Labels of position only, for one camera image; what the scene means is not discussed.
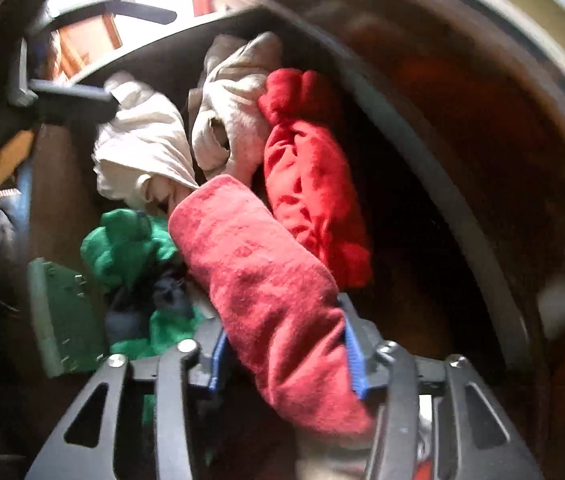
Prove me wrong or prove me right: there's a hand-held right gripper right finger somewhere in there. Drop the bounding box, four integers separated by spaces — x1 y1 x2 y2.
337 292 546 480

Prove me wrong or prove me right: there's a pinkish red underwear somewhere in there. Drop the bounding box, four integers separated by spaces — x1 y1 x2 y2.
167 175 376 436

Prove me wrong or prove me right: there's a bright red underwear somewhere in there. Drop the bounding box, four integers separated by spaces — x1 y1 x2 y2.
257 68 374 291

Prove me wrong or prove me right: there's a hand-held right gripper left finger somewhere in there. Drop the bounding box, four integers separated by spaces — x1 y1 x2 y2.
25 332 230 480

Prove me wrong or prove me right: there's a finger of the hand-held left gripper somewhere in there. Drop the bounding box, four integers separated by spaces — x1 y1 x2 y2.
27 79 119 125
27 0 178 36

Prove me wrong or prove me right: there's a green cardboard box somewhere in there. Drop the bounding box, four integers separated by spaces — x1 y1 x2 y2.
27 257 108 378

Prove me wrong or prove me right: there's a green black striped underwear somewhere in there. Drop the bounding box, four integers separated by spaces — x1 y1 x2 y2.
80 208 208 361

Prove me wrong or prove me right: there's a cream underwear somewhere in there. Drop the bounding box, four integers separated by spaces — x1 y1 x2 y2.
91 71 200 211

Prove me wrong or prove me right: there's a dark wooden drawer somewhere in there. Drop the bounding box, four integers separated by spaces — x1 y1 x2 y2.
27 2 533 461

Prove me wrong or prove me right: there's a beige underwear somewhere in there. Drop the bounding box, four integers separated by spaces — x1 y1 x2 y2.
187 31 283 186

